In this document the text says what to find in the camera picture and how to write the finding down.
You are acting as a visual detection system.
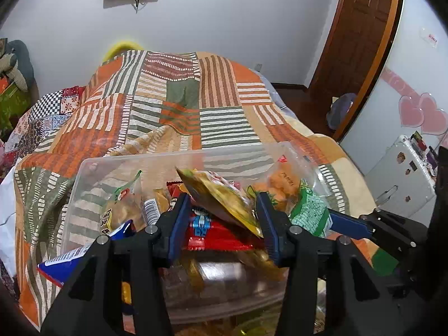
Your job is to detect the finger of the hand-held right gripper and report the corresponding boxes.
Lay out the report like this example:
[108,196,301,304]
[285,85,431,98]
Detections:
[328,208,419,249]

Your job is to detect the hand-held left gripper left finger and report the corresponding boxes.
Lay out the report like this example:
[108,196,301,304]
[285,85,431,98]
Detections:
[40,192,191,336]

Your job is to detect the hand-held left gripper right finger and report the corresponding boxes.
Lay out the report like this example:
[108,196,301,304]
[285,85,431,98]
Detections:
[255,192,403,336]

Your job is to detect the green snack packet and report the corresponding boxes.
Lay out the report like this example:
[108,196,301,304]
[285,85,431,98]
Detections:
[289,178,333,239]

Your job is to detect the orange snack packet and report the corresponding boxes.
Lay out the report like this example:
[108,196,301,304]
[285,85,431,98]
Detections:
[252,154,316,214]

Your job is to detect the red cartoon snack packet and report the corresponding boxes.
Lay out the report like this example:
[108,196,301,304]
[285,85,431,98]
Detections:
[182,206,261,253]

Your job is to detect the yellow snack packet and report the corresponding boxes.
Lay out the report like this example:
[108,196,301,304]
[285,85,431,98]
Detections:
[175,167,265,239]

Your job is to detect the beige cracker packet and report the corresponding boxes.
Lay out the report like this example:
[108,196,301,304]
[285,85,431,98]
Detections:
[100,170,165,233]

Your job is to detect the long biscuit packet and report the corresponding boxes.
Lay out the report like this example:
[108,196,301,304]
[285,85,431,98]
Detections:
[161,259,288,309]

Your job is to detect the clear plastic container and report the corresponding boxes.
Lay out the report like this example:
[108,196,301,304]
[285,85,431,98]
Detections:
[58,142,337,324]

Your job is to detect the blue red snack packet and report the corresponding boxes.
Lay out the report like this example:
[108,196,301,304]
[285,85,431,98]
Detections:
[37,220,137,288]

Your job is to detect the white suitcase with stickers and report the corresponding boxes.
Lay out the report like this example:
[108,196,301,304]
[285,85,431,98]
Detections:
[364,135,438,218]

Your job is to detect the grey purple bag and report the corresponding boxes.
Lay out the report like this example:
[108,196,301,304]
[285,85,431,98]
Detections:
[325,93,358,132]

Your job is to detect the light blue bedsheet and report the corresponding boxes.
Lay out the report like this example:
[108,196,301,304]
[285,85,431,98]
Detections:
[255,70,298,116]

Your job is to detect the striped orange patchwork blanket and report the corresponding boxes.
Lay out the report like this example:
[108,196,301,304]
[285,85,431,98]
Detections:
[14,51,400,336]

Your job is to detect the white wardrobe sliding door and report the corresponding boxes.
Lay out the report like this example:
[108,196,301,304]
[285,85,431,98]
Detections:
[336,0,448,176]

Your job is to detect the white cloth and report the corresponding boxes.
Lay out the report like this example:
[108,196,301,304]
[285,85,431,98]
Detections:
[0,178,18,270]

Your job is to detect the checkered floral quilt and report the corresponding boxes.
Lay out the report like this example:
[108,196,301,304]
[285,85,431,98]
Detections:
[3,86,86,155]

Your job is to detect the yellow curved chair back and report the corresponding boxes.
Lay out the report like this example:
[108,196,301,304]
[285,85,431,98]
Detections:
[103,40,142,64]

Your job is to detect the brown wooden door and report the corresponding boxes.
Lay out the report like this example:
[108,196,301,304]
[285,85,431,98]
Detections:
[308,0,396,95]

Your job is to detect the white red door sticker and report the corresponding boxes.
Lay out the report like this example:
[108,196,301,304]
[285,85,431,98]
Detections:
[420,28,440,48]

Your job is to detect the green gift bag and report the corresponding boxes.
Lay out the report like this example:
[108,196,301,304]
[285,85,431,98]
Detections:
[0,89,32,130]

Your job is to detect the beige plush toy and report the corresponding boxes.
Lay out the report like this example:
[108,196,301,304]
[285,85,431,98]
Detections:
[0,51,29,93]

